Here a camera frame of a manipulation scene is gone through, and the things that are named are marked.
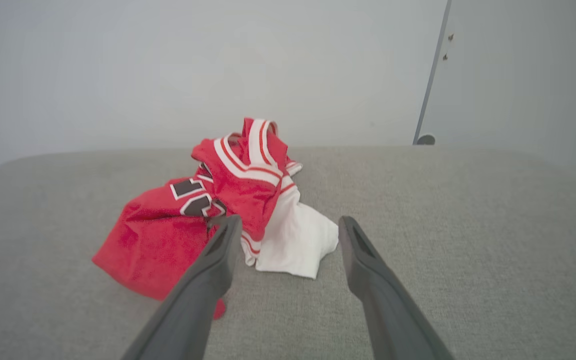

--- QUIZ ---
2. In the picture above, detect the red white basketball jersey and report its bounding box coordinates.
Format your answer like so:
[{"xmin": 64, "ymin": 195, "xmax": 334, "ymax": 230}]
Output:
[{"xmin": 91, "ymin": 117, "xmax": 340, "ymax": 321}]

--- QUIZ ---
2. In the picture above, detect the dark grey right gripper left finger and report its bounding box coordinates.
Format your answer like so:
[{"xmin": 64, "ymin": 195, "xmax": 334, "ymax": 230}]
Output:
[{"xmin": 121, "ymin": 214, "xmax": 243, "ymax": 360}]

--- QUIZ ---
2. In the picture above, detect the grey door frame strip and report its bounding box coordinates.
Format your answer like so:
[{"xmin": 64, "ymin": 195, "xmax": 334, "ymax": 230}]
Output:
[{"xmin": 412, "ymin": 0, "xmax": 453, "ymax": 146}]

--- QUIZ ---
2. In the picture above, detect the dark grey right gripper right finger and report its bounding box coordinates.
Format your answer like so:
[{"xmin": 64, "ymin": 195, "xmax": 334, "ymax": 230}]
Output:
[{"xmin": 338, "ymin": 216, "xmax": 455, "ymax": 360}]

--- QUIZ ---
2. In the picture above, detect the grey fabric sofa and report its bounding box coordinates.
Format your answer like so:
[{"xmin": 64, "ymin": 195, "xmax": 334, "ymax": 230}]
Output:
[{"xmin": 0, "ymin": 145, "xmax": 576, "ymax": 360}]

